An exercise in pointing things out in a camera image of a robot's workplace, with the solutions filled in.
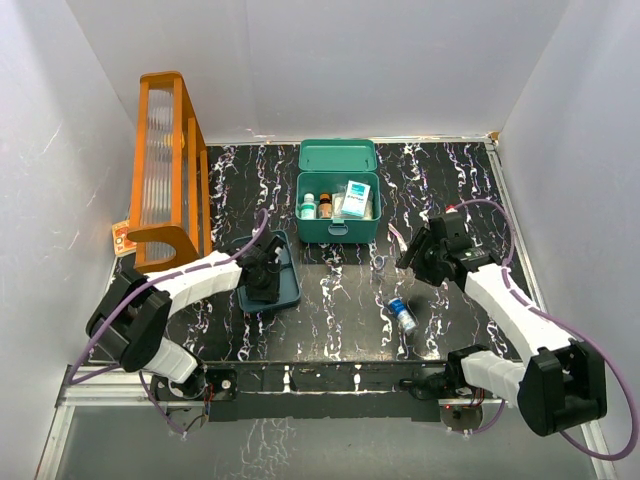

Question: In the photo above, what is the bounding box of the teal wipe packet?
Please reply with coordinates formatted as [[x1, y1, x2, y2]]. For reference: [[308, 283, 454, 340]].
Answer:
[[341, 180, 371, 218]]

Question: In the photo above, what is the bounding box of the teal medicine box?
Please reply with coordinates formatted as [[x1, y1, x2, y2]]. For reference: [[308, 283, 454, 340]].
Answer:
[[295, 139, 381, 244]]

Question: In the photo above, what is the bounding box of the white medicine bottle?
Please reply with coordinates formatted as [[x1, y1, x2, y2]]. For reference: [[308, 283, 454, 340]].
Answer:
[[300, 193, 317, 220]]

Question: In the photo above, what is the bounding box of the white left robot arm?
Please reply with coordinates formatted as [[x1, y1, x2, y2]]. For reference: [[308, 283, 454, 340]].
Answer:
[[86, 232, 288, 399]]

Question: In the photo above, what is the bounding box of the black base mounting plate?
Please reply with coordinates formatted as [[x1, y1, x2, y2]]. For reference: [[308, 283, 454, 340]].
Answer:
[[151, 360, 500, 428]]

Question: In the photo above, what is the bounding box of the dark teal tray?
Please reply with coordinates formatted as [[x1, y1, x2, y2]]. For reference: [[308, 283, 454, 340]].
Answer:
[[236, 230, 301, 314]]

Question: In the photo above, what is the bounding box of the orange card box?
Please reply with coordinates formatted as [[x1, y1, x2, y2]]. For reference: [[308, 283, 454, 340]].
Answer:
[[112, 220, 136, 257]]

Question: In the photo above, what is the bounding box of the white blue bandage roll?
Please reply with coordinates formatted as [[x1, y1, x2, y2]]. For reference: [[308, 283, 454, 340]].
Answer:
[[388, 298, 418, 335]]

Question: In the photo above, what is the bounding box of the brown orange-cap bottle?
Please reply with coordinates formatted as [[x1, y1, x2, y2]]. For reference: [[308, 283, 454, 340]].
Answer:
[[318, 193, 333, 219]]

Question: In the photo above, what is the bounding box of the orange wooden rack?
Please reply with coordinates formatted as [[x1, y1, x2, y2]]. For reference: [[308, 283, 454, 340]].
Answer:
[[127, 71, 213, 273]]

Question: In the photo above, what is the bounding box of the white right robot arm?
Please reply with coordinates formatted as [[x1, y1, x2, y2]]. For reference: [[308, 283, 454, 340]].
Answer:
[[396, 211, 607, 436]]

